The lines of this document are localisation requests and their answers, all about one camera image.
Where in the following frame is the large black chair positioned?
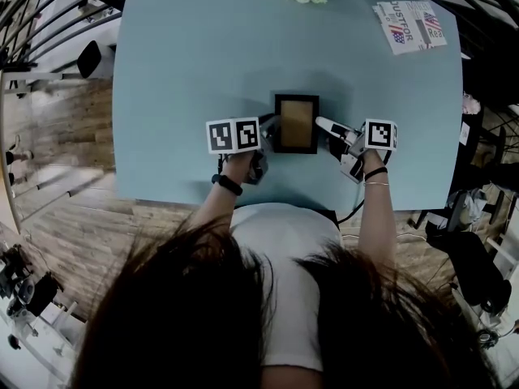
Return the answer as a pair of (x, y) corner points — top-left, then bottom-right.
(425, 231), (513, 318)

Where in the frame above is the pink toy figure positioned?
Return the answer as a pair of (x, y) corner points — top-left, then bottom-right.
(462, 92), (483, 115)

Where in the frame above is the black picture frame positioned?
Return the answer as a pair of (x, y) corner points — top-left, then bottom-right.
(274, 94), (320, 155)

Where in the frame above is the person's left forearm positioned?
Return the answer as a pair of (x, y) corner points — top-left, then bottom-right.
(184, 186), (242, 259)

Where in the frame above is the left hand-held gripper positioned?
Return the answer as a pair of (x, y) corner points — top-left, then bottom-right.
(205, 113), (281, 186)

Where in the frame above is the light blue table top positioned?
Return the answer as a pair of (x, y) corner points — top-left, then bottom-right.
(112, 0), (464, 212)

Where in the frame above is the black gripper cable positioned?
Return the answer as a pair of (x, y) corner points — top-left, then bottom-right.
(336, 184), (366, 224)

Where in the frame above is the small black chair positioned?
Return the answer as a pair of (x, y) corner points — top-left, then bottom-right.
(76, 40), (102, 79)

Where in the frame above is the person's white shirt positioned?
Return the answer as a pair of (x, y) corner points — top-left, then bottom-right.
(229, 203), (344, 372)

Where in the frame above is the person's right forearm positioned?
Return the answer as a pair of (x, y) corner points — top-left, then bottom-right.
(362, 172), (398, 267)

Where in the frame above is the person's right hand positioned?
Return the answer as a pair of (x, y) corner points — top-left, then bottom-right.
(362, 150), (386, 174)

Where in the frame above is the person's left hand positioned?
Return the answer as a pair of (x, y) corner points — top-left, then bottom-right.
(221, 152), (255, 186)

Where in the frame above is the black camera equipment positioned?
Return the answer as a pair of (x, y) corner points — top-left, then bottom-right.
(0, 244), (64, 319)

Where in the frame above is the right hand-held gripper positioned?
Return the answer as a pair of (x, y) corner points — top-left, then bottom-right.
(315, 116), (398, 184)

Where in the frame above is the black wristband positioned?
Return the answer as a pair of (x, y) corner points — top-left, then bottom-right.
(211, 173), (244, 197)

